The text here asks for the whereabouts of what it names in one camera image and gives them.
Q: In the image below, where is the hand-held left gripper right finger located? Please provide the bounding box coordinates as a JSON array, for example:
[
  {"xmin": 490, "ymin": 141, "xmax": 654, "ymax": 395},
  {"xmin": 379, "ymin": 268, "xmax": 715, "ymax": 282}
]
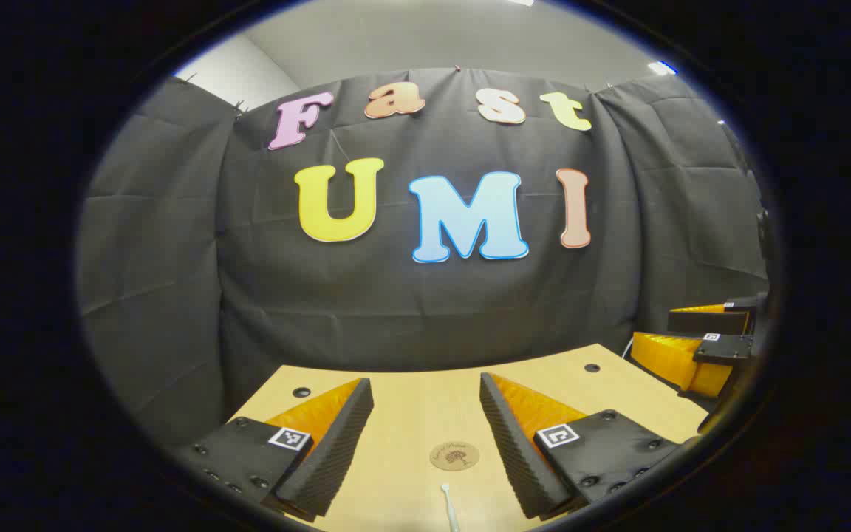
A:
[{"xmin": 479, "ymin": 372, "xmax": 685, "ymax": 520}]

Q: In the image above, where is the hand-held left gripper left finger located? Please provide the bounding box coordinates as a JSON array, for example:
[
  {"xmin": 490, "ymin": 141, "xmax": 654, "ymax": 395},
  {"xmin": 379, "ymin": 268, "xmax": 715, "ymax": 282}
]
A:
[{"xmin": 174, "ymin": 378, "xmax": 375, "ymax": 523}]

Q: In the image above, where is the black backdrop cloth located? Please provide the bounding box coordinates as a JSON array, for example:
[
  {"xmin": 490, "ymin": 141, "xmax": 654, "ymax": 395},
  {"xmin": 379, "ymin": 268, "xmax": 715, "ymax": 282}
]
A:
[{"xmin": 75, "ymin": 68, "xmax": 772, "ymax": 451}]

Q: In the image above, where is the pale green toothbrush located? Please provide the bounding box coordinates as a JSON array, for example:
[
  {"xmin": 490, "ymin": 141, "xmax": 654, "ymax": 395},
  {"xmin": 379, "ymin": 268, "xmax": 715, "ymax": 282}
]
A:
[{"xmin": 440, "ymin": 483, "xmax": 462, "ymax": 532}]

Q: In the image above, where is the round brown coaster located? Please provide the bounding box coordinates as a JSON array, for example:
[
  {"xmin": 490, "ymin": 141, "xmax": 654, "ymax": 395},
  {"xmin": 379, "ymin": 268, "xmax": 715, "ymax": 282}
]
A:
[{"xmin": 429, "ymin": 441, "xmax": 480, "ymax": 472}]

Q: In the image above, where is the light wooden desktop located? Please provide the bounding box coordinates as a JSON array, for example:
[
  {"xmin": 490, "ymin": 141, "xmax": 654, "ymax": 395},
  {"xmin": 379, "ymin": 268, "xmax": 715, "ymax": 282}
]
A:
[{"xmin": 226, "ymin": 343, "xmax": 711, "ymax": 532}]

